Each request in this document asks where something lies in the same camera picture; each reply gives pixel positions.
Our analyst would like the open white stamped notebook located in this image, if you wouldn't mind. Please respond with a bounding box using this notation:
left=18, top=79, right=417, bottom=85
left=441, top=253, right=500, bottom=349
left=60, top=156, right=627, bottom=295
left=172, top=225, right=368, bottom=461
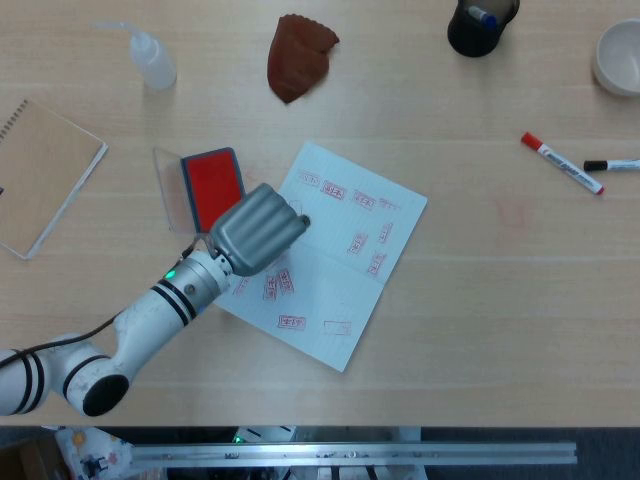
left=213, top=140, right=429, bottom=373

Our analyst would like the white ceramic bowl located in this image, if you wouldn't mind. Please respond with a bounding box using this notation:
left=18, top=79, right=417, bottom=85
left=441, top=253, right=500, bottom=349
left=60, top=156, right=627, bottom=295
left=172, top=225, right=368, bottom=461
left=592, top=18, right=640, bottom=97

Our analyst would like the aluminium profile rail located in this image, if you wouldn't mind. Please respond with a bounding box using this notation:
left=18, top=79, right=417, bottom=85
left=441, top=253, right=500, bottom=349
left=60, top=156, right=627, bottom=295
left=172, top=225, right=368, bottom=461
left=130, top=441, right=578, bottom=468

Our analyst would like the red ink pad clear lid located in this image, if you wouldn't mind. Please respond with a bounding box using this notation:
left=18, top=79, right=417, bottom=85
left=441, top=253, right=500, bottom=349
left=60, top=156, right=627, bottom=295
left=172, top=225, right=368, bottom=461
left=151, top=145, right=247, bottom=236

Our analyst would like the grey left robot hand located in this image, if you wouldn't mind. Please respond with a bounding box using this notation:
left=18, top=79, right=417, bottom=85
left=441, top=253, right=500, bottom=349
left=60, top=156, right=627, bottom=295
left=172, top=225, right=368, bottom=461
left=207, top=183, right=311, bottom=277

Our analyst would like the white printed plastic bag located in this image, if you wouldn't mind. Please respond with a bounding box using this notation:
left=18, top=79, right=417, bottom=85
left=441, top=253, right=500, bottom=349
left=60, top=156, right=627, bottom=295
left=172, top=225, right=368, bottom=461
left=54, top=426, right=134, bottom=480

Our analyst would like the brown cardboard box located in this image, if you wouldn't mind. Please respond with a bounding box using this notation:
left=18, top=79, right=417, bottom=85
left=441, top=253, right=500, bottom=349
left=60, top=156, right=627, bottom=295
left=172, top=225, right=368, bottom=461
left=0, top=437, right=61, bottom=480

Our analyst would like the black whiteboard marker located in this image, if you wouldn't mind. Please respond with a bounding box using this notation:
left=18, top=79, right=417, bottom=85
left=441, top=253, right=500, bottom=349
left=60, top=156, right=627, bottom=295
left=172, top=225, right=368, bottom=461
left=583, top=158, right=640, bottom=173

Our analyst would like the kraft cover spiral notebook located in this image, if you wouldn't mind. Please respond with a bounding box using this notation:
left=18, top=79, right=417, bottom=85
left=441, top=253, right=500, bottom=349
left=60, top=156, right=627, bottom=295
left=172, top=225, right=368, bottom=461
left=0, top=97, right=110, bottom=261

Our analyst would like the red whiteboard marker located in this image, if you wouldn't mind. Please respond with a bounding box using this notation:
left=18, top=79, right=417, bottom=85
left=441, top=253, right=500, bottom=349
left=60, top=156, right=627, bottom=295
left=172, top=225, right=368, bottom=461
left=520, top=131, right=605, bottom=196

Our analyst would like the white robot base unit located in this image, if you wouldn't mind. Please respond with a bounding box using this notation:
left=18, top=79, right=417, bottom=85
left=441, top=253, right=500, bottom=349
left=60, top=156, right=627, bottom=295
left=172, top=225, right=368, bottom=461
left=232, top=426, right=296, bottom=444

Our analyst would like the clear squeeze wash bottle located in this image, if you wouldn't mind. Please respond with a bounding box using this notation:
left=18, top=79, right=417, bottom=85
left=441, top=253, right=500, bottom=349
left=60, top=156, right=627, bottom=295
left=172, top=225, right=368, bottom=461
left=91, top=20, right=178, bottom=91

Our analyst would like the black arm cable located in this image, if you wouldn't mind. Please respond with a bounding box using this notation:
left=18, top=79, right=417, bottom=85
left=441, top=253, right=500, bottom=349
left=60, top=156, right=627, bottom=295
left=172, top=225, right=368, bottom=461
left=0, top=310, right=125, bottom=370

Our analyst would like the blue capped marker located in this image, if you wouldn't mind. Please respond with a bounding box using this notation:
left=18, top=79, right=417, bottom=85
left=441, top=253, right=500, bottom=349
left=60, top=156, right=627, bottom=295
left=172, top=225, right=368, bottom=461
left=468, top=5, right=498, bottom=27

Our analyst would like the brown folded cloth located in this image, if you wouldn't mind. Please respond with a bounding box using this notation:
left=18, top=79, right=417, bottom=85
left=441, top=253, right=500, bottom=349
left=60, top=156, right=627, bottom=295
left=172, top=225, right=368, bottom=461
left=266, top=14, right=341, bottom=105

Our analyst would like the black mesh pen holder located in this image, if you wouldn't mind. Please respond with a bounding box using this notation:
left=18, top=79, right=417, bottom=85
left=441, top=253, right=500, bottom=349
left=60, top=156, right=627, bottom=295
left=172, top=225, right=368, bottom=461
left=446, top=0, right=521, bottom=58

